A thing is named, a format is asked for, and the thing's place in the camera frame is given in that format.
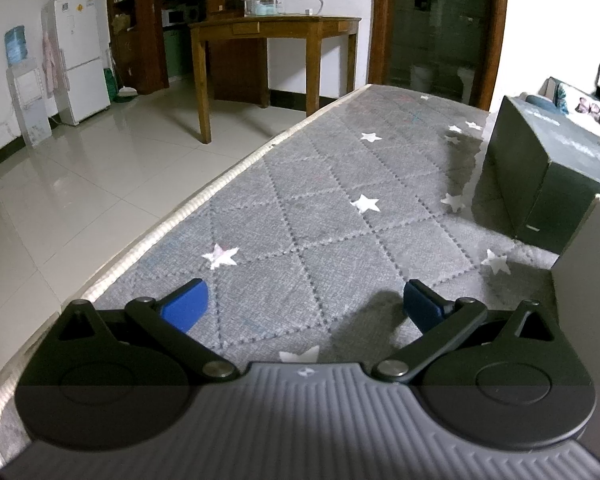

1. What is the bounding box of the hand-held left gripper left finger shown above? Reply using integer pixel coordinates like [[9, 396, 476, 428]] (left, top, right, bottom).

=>
[[55, 278, 238, 382]]

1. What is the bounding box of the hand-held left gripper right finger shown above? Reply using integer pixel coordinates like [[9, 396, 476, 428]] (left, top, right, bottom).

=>
[[371, 279, 558, 383]]

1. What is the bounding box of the dark grey cardboard box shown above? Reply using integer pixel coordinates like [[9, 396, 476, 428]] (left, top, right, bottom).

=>
[[472, 95, 600, 256]]

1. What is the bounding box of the white bucket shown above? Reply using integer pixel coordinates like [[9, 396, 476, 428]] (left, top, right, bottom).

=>
[[410, 65, 436, 92]]

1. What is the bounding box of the green broom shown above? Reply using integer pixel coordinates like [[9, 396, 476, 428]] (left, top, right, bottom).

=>
[[103, 67, 139, 106]]

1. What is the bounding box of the butterfly-patterned pillow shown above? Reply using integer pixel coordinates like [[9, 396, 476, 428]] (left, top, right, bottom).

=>
[[555, 82, 600, 142]]

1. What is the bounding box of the white water dispenser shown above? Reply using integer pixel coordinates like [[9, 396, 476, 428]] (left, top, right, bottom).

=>
[[6, 58, 51, 147]]

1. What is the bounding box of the dark wooden cabinet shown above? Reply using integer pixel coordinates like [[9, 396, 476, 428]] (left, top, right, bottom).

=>
[[105, 0, 269, 109]]

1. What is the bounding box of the white refrigerator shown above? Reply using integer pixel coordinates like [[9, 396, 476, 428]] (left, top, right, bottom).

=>
[[42, 0, 112, 126]]

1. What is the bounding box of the pink hanging cloth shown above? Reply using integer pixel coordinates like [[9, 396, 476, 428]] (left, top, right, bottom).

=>
[[41, 30, 67, 98]]

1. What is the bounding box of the silver microwave oven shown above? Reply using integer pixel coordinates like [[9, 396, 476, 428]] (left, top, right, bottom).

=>
[[162, 7, 203, 27]]

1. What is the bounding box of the wooden side table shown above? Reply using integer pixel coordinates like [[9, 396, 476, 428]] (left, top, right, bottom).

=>
[[187, 14, 362, 144]]

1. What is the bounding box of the wooden door frame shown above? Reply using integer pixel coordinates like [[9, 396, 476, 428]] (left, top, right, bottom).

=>
[[367, 0, 511, 112]]

